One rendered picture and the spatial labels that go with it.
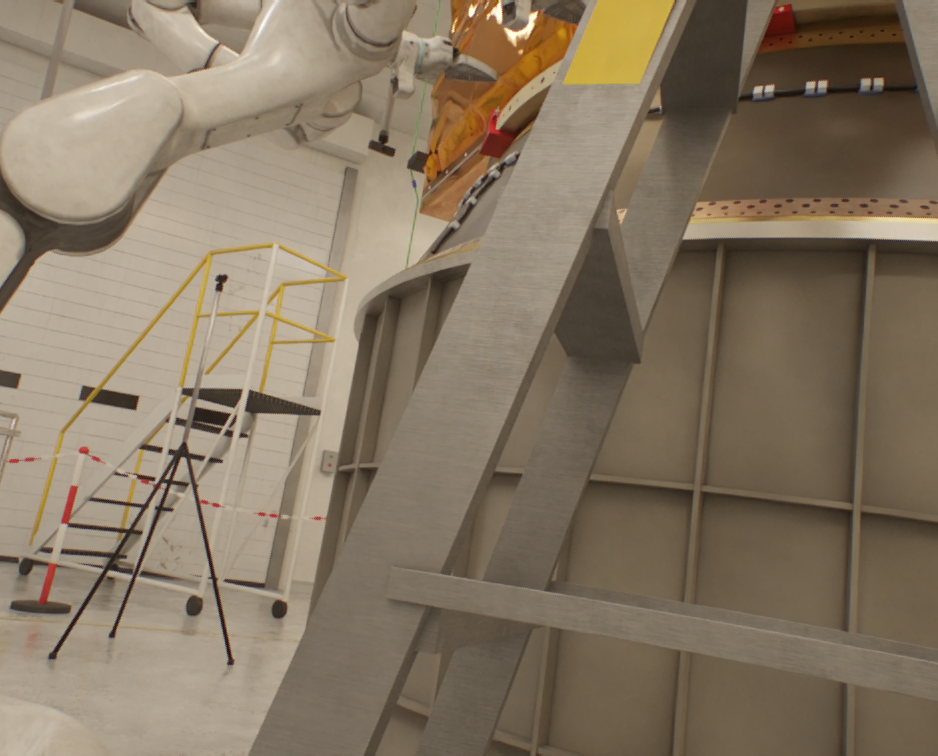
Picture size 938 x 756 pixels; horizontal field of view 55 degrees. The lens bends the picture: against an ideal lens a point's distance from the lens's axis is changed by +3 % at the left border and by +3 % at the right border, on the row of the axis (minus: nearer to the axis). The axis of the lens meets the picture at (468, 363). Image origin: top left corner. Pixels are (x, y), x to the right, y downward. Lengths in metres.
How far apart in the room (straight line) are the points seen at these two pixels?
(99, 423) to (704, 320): 8.07
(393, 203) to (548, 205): 9.59
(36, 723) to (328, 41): 1.02
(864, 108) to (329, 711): 1.30
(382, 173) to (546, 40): 8.06
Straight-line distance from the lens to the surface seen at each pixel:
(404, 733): 1.54
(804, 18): 1.82
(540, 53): 2.33
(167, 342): 9.21
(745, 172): 1.49
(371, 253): 9.96
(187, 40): 1.68
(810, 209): 1.39
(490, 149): 2.31
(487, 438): 0.59
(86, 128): 1.25
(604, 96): 0.68
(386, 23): 1.28
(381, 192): 10.21
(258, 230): 9.60
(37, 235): 1.27
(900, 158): 1.52
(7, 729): 1.43
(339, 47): 1.36
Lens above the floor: 0.65
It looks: 12 degrees up
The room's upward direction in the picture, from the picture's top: 9 degrees clockwise
